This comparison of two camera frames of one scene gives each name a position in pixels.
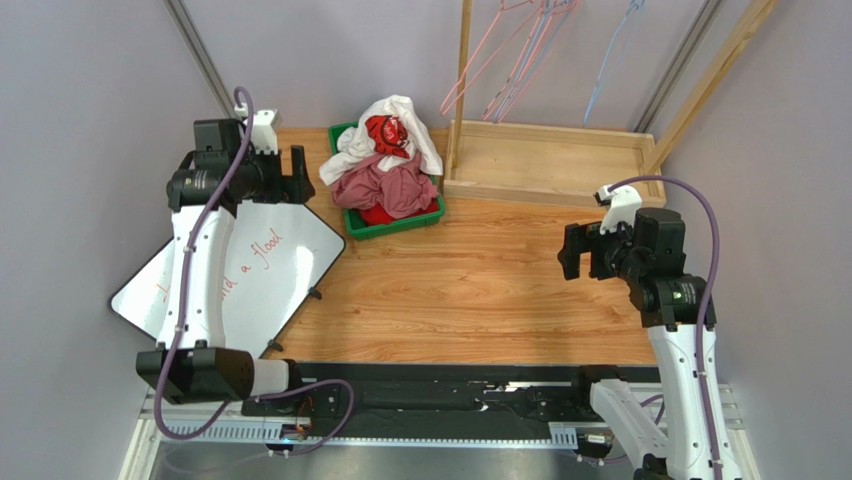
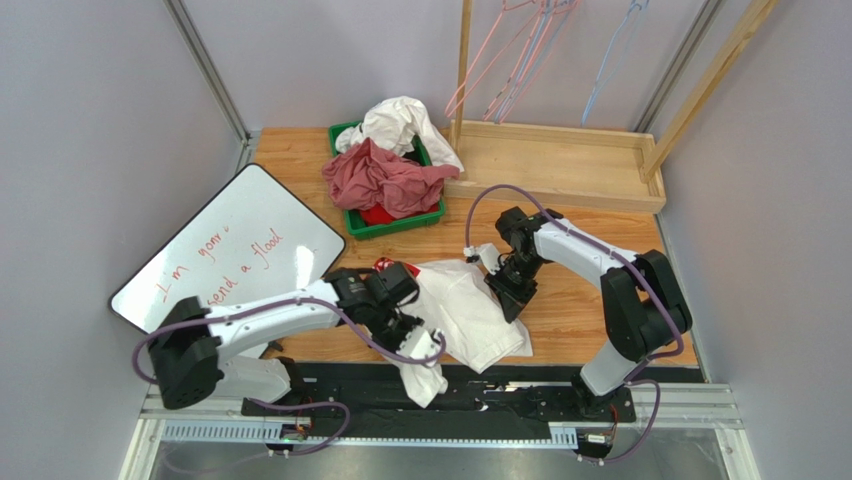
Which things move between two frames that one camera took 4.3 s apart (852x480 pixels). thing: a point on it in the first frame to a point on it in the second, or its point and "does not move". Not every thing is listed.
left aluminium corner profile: x=201 y=55 does not move
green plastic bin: x=356 y=230 does not move
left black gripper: x=297 y=188 to x=410 y=323
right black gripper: x=594 y=251 to x=509 y=287
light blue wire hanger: x=553 y=21 does not move
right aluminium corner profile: x=678 y=66 does not move
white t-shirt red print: x=392 y=132 to x=455 y=300
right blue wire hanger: x=615 y=52 does not move
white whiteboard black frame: x=274 y=254 does not move
